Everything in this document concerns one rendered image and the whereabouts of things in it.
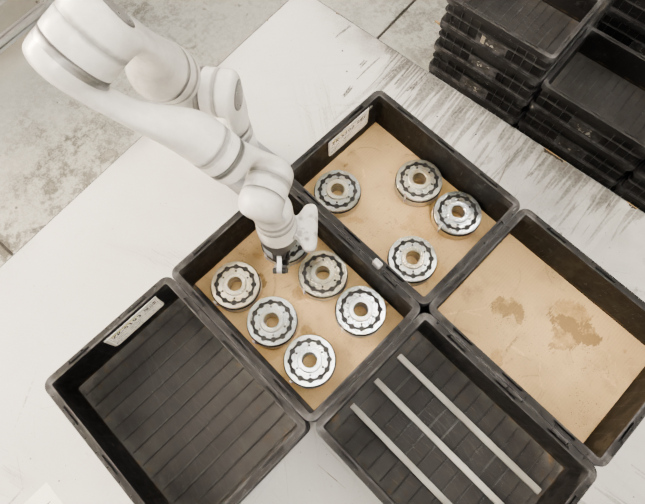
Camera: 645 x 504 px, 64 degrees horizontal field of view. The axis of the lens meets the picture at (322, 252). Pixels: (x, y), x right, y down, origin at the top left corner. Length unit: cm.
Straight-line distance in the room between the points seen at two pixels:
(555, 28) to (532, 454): 140
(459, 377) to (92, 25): 86
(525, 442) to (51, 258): 114
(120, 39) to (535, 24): 158
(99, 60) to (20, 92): 208
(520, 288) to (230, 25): 189
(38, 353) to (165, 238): 39
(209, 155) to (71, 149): 176
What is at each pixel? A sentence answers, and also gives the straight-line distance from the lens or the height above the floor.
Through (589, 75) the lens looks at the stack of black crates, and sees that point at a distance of 209.
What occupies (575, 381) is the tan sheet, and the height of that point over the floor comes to 83.
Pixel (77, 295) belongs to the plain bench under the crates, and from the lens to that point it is 137.
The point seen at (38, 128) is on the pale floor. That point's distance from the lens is 257.
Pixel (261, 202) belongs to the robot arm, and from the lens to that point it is 76.
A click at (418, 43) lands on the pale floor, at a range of 252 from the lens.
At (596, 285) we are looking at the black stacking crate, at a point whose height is 89.
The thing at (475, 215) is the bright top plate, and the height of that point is 86.
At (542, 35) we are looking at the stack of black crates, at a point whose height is 49.
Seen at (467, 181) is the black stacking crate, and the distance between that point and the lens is 116.
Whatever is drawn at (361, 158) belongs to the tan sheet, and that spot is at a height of 83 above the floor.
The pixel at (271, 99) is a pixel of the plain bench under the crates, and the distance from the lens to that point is 146.
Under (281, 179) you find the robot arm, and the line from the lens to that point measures 78.
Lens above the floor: 188
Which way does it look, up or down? 71 degrees down
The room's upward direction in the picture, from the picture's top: 4 degrees counter-clockwise
